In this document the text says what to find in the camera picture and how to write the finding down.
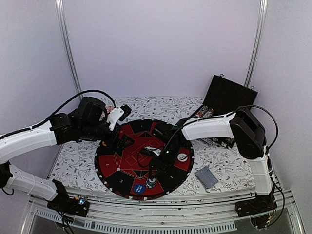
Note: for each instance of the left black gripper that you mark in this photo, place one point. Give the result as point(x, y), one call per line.
point(111, 142)

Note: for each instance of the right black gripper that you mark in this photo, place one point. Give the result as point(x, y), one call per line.
point(160, 170)

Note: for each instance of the small poker chip stack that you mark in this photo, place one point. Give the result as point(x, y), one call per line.
point(151, 183)

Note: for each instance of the blue small blind button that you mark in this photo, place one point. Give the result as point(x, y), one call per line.
point(139, 189)

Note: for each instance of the white dealer button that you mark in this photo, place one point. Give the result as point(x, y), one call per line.
point(182, 157)

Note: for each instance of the blue playing card deck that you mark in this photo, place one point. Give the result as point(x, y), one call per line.
point(206, 177)

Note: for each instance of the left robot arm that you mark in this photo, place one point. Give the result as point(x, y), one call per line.
point(54, 131)

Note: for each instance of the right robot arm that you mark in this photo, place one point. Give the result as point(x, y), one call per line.
point(250, 138)

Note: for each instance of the round red black poker mat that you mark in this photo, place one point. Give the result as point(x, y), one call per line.
point(121, 169)

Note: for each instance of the red patterned small bowl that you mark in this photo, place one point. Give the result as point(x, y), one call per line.
point(109, 109)

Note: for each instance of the chip row back left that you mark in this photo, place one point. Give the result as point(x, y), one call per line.
point(202, 111)

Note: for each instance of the chip row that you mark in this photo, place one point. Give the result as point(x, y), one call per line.
point(202, 111)
point(209, 113)

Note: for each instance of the black poker chip case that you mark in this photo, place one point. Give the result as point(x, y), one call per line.
point(225, 96)

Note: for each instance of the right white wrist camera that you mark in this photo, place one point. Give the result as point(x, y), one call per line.
point(150, 151)

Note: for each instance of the chrome case handle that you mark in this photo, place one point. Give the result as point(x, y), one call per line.
point(211, 141)

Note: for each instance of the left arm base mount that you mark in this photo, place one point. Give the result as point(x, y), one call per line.
point(62, 203)

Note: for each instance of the aluminium front rail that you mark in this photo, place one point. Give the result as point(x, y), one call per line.
point(176, 213)

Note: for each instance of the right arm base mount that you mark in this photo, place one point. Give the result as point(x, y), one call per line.
point(262, 207)

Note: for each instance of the left aluminium frame post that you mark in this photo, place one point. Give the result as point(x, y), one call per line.
point(67, 45)

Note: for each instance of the aluminium frame post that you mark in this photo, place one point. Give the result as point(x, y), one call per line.
point(67, 45)
point(257, 40)

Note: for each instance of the right aluminium frame post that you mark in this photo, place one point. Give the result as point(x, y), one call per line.
point(257, 40)

